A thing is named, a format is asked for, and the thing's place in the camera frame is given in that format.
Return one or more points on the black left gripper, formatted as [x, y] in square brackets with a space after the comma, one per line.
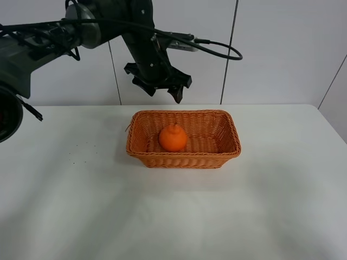
[152, 68]

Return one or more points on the orange with stem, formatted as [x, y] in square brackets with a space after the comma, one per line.
[173, 138]

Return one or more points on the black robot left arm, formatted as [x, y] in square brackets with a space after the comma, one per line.
[27, 47]

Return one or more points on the orange wicker basket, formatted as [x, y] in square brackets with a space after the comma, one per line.
[212, 138]

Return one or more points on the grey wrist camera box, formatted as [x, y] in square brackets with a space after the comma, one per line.
[175, 44]

